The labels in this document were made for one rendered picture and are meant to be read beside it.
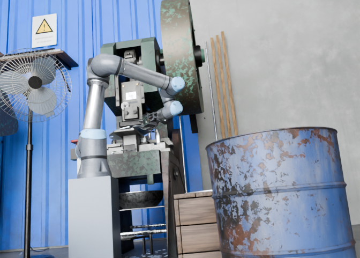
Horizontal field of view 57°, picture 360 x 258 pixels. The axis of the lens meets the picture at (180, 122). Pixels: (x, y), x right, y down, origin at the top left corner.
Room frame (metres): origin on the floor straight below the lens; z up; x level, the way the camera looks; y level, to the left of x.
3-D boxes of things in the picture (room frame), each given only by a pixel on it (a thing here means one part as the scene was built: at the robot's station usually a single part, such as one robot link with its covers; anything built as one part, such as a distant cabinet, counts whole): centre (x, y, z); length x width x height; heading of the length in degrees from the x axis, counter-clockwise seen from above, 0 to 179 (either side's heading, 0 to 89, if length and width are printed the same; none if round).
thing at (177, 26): (2.33, -0.03, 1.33); 1.03 x 0.28 x 0.82; 174
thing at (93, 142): (1.51, 0.41, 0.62); 0.13 x 0.12 x 0.14; 26
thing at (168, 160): (2.37, 0.03, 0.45); 0.92 x 0.12 x 0.90; 174
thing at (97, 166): (1.51, 0.40, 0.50); 0.15 x 0.15 x 0.10
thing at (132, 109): (2.22, 0.32, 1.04); 0.17 x 0.15 x 0.30; 174
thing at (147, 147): (2.26, 0.31, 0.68); 0.45 x 0.30 x 0.06; 84
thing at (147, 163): (2.41, 0.30, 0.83); 0.79 x 0.43 x 1.34; 174
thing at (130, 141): (2.09, 0.33, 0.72); 0.25 x 0.14 x 0.14; 174
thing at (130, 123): (2.27, 0.31, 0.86); 0.20 x 0.16 x 0.05; 84
